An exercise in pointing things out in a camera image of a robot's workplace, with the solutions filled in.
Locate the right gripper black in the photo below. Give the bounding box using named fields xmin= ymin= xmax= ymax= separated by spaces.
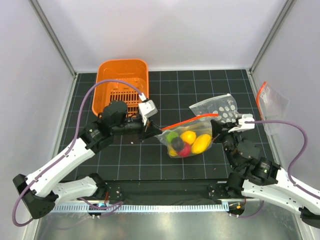
xmin=210 ymin=119 xmax=243 ymax=170

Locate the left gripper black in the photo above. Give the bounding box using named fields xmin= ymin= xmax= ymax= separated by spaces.
xmin=111 ymin=114 xmax=162 ymax=143

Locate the green fruit toy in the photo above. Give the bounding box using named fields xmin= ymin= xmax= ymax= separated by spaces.
xmin=165 ymin=131 xmax=179 ymax=144

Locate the clear zip bags stack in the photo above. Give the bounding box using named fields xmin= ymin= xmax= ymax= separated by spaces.
xmin=189 ymin=93 xmax=242 ymax=124

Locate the yellow mango toy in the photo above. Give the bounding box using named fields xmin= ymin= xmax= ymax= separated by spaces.
xmin=191 ymin=134 xmax=212 ymax=155

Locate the single clear zip bag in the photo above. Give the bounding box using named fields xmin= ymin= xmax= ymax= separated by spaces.
xmin=156 ymin=113 xmax=218 ymax=158

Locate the dark brown fruit toy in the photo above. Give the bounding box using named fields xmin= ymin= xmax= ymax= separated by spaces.
xmin=170 ymin=136 xmax=185 ymax=152

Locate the yellow pear toy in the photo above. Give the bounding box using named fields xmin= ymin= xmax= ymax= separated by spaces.
xmin=168 ymin=148 xmax=178 ymax=157

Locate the yellow lemon toy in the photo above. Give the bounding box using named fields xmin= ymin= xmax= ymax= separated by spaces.
xmin=180 ymin=130 xmax=197 ymax=145

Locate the red apple toy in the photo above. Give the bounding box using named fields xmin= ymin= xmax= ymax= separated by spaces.
xmin=177 ymin=142 xmax=191 ymax=158

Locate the orange plastic basket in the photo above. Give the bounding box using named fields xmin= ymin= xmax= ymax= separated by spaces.
xmin=91 ymin=58 xmax=149 ymax=116

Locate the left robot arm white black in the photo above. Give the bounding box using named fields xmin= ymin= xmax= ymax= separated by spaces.
xmin=13 ymin=99 xmax=162 ymax=219

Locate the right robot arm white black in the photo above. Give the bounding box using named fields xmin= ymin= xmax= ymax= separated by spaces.
xmin=210 ymin=117 xmax=320 ymax=228

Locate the black grid mat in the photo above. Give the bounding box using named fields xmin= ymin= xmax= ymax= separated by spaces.
xmin=60 ymin=69 xmax=260 ymax=181

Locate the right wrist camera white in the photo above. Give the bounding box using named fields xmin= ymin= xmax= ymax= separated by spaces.
xmin=227 ymin=114 xmax=255 ymax=133

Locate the zip bag on right wall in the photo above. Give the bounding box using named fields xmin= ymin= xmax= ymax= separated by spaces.
xmin=255 ymin=81 xmax=289 ymax=121

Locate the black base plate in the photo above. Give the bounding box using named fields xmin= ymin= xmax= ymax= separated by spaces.
xmin=85 ymin=179 xmax=244 ymax=206

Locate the white slotted cable duct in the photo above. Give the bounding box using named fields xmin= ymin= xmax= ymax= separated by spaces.
xmin=51 ymin=202 xmax=229 ymax=215

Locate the right aluminium frame post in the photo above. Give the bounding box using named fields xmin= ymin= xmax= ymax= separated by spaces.
xmin=249 ymin=0 xmax=296 ymax=75

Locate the aluminium frame post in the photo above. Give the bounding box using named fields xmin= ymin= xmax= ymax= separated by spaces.
xmin=249 ymin=0 xmax=296 ymax=75
xmin=28 ymin=0 xmax=77 ymax=78

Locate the left aluminium frame post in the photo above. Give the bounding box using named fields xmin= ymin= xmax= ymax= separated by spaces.
xmin=28 ymin=0 xmax=77 ymax=78

